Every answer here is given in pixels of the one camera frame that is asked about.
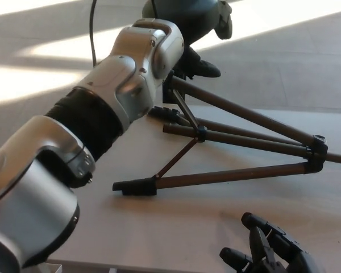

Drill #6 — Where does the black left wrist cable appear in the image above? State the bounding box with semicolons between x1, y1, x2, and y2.
89;0;99;68

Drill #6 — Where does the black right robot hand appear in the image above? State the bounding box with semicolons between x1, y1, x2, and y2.
219;211;328;273

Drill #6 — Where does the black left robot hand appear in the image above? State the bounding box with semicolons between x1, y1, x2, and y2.
142;0;234;80

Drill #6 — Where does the bronze and black camera tripod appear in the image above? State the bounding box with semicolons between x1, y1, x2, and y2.
111;70;341;197

